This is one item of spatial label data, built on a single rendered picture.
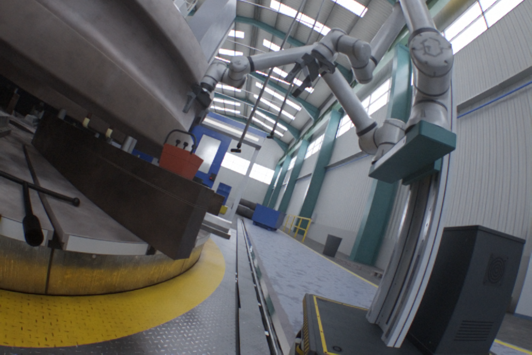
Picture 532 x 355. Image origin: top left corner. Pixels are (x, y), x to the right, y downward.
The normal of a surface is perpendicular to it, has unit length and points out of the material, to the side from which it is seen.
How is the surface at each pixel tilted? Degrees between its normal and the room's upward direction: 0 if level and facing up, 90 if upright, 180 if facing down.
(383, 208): 90
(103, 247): 90
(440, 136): 90
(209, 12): 90
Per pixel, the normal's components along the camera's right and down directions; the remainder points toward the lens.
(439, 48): -0.46, -0.21
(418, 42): -0.61, -0.30
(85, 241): 0.88, 0.23
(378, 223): 0.12, -0.19
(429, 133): -0.14, -0.29
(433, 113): -0.29, -0.69
